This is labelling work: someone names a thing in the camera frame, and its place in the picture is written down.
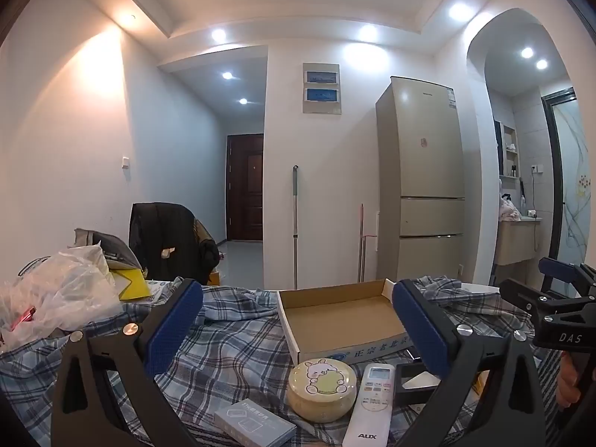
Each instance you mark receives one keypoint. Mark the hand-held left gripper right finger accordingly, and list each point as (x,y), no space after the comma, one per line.
(419,330)

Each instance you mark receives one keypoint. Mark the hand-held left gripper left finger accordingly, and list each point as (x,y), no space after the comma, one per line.
(177,326)

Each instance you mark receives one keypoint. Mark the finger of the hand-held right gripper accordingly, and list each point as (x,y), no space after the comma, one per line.
(558,266)
(517,288)

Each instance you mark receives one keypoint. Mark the black square tray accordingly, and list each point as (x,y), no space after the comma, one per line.
(405,398)

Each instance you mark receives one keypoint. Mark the shallow cardboard box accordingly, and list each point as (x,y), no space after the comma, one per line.
(340,316)

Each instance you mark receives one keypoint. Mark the white remote control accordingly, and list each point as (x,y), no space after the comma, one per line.
(370,409)

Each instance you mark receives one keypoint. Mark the round yellow tin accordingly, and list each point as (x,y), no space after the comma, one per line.
(321,396)

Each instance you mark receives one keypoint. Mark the small grey-blue box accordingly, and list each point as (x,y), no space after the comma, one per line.
(251,423)

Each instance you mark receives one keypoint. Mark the person's right hand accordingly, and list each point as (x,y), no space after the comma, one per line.
(565,382)

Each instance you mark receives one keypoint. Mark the beige vanity cabinet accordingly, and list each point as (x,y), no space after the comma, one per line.
(514,242)

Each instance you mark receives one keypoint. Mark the orange cardboard box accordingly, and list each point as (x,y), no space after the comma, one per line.
(214,278)

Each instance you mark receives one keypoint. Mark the blue plaid cloth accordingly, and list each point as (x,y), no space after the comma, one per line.
(242,349)

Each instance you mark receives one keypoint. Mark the pink cloth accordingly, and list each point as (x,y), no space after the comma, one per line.
(508,210)

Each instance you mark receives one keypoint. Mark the black jacket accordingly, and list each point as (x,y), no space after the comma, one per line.
(163,233)

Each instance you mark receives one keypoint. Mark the black-framed glass door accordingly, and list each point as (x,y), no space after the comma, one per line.
(570,172)

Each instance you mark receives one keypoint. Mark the brown patterned cloth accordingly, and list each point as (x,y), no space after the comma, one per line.
(202,230)

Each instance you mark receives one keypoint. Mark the grey bag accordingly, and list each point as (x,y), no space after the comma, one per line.
(109,247)

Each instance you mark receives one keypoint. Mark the clear plastic bag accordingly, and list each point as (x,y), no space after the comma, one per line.
(60,284)

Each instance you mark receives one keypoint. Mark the beige refrigerator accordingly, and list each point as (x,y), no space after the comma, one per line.
(419,172)

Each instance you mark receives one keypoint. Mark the brown door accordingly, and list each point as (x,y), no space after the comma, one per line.
(246,186)

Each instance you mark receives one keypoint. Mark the grey electrical panel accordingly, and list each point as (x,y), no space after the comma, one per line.
(321,107)

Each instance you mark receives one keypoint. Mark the wall shelf niche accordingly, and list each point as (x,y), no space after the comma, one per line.
(510,149)

